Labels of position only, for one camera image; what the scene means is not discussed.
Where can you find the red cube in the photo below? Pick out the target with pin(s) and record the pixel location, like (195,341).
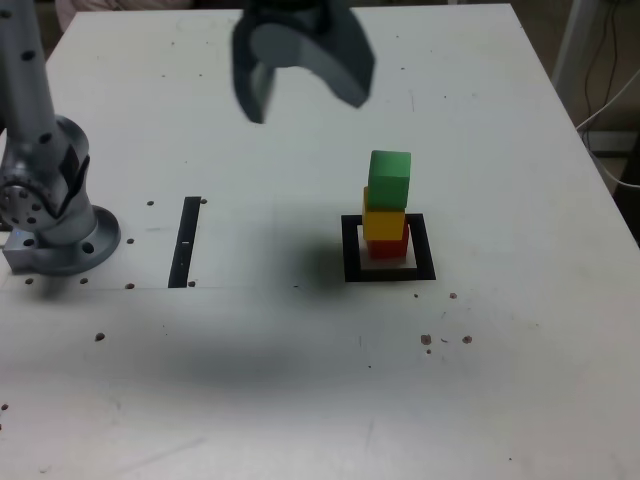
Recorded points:
(387,249)

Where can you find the white metal post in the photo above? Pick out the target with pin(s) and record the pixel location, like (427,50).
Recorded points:
(567,40)

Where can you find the black tape strip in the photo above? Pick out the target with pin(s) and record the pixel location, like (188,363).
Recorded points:
(182,250)

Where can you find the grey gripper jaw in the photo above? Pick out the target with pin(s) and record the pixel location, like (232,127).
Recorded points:
(245,85)
(345,65)

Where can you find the black background box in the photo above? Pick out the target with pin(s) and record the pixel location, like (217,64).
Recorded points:
(612,142)

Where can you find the yellow cube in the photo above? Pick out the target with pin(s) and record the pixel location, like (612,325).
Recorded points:
(382,225)

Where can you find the green cube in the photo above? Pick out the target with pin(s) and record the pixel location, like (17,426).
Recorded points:
(390,180)

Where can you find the black tape square outline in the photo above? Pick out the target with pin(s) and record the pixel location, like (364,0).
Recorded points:
(350,250)

